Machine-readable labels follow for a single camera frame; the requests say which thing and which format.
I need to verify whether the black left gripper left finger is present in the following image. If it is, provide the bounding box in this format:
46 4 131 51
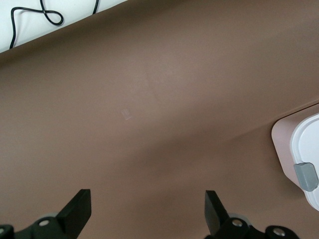
0 189 92 239

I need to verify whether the black looped cable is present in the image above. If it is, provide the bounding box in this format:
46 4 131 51
9 0 64 49

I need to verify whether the grey lid clip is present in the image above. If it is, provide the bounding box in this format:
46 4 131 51
294 162 319 192

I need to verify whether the pink translucent plastic box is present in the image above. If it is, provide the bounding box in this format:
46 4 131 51
271 103 319 186

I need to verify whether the brown table mat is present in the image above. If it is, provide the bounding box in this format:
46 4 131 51
0 0 319 239

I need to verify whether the white box lid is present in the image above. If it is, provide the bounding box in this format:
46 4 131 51
290 112 319 211

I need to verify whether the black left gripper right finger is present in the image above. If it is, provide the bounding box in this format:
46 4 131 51
204 190 299 239

